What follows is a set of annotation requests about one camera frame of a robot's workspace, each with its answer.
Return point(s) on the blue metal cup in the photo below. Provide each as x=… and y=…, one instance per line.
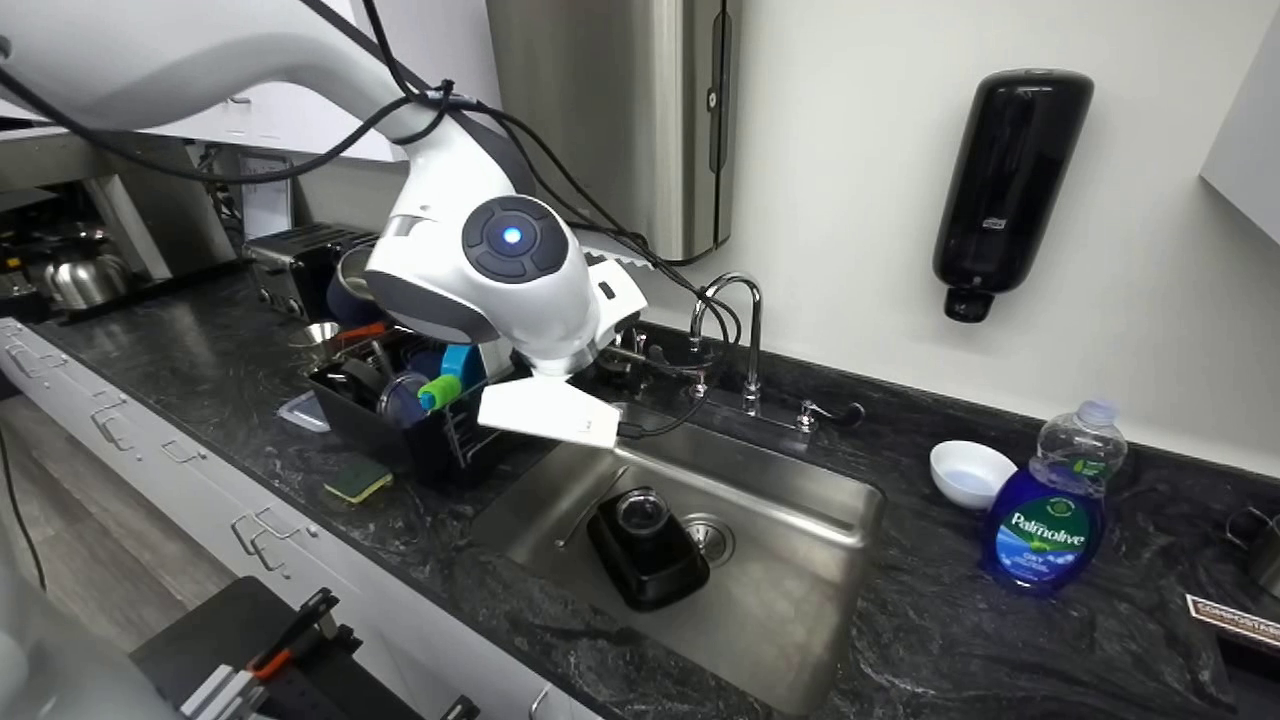
x=351, y=295

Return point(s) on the blue dish soap bottle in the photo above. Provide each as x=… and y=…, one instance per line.
x=1049, y=512

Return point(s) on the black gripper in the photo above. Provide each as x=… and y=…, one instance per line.
x=633, y=362

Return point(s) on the green yellow sponge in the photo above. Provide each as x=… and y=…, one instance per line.
x=356, y=478

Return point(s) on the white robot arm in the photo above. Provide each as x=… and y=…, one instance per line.
x=466, y=250

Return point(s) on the black dish rack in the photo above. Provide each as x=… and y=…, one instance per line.
x=367, y=382

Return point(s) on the blue plastic bowl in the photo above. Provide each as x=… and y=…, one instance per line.
x=460, y=362

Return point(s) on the steel pot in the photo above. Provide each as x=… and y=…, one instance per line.
x=81, y=286

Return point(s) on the black container in sink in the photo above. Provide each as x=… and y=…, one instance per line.
x=646, y=551

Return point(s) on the green bottle cap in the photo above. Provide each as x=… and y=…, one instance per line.
x=438, y=392

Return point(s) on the small white bowl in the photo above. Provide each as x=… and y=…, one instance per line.
x=969, y=473

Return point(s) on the stainless steel sink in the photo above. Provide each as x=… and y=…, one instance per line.
x=782, y=541

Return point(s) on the chrome sink faucet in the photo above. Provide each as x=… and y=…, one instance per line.
x=735, y=373

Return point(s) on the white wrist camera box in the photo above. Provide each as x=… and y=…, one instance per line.
x=551, y=408

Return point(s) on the steel paper towel dispenser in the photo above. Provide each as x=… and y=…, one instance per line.
x=637, y=97

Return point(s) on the black wall soap dispenser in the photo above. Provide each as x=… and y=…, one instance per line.
x=1013, y=157

